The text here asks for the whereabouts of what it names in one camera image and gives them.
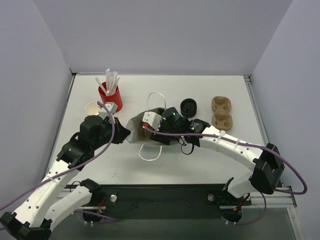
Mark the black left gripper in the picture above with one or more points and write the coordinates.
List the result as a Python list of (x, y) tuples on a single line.
[(116, 131)]

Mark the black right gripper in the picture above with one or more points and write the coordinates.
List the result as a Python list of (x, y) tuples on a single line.
[(158, 137)]

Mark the white and blue paper bag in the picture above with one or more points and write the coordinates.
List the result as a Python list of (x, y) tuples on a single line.
[(133, 124)]

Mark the brown cardboard cup carrier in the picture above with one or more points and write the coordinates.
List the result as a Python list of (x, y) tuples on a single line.
[(143, 134)]

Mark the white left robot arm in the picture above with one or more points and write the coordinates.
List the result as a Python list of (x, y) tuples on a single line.
[(36, 218)]

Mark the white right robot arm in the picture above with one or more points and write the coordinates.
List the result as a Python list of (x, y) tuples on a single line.
[(263, 162)]

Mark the stack of black lids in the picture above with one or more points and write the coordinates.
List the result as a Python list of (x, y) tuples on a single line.
[(188, 107)]

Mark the red ribbed straw cup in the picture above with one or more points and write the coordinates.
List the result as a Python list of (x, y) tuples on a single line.
[(115, 98)]

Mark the stack of paper cups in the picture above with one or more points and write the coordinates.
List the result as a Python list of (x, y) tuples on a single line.
[(93, 109)]

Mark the bundle of wrapped straws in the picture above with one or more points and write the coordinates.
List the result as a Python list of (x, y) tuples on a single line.
[(111, 82)]

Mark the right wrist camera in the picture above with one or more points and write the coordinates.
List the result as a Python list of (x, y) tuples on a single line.
[(152, 119)]

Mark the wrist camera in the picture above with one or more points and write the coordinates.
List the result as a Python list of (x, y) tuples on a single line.
[(110, 106), (152, 119)]

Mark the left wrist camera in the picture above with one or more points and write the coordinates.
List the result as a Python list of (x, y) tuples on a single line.
[(110, 106)]

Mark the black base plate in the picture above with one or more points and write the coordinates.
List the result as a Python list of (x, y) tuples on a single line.
[(166, 202)]

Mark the aluminium frame rail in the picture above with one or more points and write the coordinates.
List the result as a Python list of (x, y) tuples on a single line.
[(278, 199)]

